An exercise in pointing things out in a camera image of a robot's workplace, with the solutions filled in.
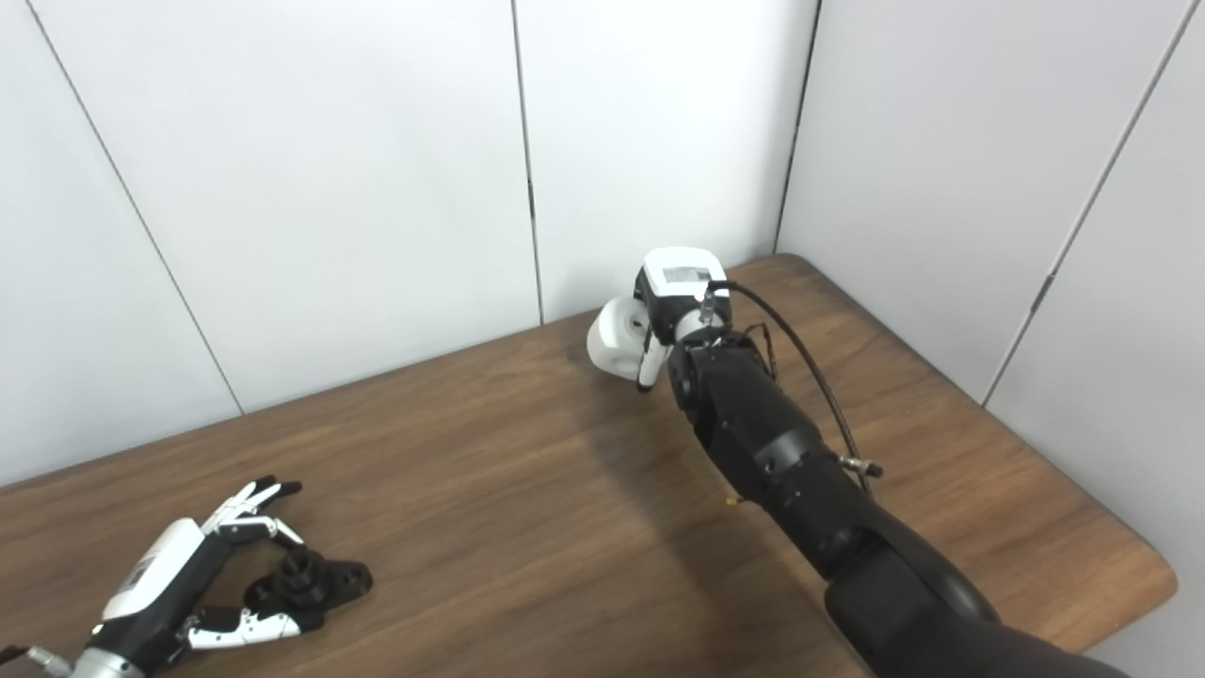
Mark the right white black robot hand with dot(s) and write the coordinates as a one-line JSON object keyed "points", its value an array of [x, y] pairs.
{"points": [[678, 278]]}

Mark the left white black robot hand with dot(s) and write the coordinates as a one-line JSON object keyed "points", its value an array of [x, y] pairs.
{"points": [[151, 574]]}

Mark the round white piece with holes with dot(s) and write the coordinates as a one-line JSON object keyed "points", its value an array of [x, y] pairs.
{"points": [[612, 339]]}

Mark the black holder with flanges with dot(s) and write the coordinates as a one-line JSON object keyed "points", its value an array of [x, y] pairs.
{"points": [[306, 579]]}

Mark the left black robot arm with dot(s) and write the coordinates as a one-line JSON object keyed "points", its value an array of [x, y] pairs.
{"points": [[104, 667]]}

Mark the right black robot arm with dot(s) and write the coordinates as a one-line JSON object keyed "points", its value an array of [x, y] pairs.
{"points": [[810, 490]]}

